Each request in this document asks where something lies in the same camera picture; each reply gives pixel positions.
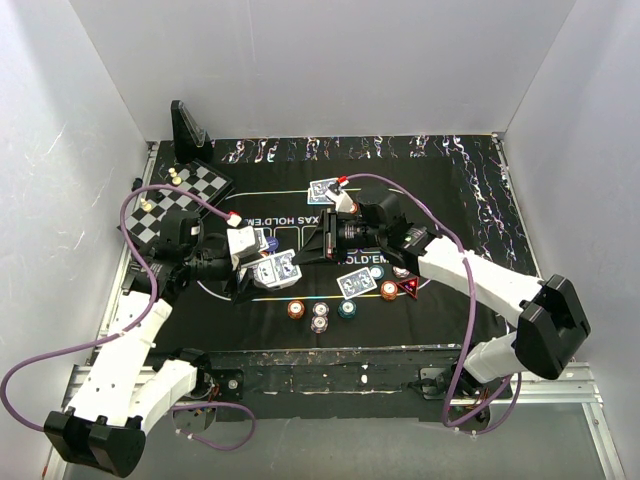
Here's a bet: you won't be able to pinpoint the dealt card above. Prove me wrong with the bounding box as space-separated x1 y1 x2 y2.
255 229 269 251

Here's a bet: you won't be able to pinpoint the green poker chip stack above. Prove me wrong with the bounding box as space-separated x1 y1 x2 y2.
338 300 357 319

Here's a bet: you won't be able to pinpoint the aluminium rail frame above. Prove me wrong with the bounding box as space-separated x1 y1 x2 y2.
42 362 626 480

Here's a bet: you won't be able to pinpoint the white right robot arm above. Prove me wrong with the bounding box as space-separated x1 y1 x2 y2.
294 210 591 398

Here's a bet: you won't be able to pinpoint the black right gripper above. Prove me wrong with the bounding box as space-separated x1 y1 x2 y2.
292 208 385 266

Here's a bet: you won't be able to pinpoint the black triangular card stand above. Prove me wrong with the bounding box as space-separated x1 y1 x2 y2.
170 100 214 164

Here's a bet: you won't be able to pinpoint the blue small blind button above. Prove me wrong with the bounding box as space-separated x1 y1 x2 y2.
266 236 279 252

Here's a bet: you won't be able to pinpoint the orange chips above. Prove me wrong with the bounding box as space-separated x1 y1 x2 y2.
380 281 399 301

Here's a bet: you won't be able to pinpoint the blue playing card deck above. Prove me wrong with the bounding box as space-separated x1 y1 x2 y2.
250 249 302 290

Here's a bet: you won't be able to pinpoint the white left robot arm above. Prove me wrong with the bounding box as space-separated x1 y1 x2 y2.
44 299 240 478

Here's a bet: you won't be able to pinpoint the gold chess pieces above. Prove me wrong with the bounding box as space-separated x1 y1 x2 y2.
169 168 182 186

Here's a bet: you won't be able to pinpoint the green chips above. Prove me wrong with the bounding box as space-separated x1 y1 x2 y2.
370 265 385 280

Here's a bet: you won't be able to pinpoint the black poker table mat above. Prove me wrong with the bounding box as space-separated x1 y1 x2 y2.
156 135 536 352

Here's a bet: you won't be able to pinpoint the pink chip front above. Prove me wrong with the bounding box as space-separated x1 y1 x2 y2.
310 316 328 334

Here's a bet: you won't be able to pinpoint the dealt cards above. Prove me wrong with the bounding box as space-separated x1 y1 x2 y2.
336 267 377 300
307 177 337 206

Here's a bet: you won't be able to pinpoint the black white chess board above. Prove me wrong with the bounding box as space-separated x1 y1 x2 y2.
125 160 234 247

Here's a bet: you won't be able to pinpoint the orange poker chip stack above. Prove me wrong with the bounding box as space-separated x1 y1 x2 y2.
287 299 305 320

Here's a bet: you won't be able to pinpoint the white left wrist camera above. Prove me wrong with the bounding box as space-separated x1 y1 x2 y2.
227 226 260 259

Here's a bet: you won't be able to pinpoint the pink chips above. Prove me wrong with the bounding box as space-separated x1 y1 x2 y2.
392 266 410 279

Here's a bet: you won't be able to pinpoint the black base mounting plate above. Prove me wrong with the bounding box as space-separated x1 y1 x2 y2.
154 344 514 424

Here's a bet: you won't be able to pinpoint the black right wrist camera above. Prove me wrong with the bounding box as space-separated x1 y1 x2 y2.
324 179 416 231

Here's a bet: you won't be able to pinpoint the red black all-in marker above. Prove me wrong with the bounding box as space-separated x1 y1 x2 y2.
396 277 420 300

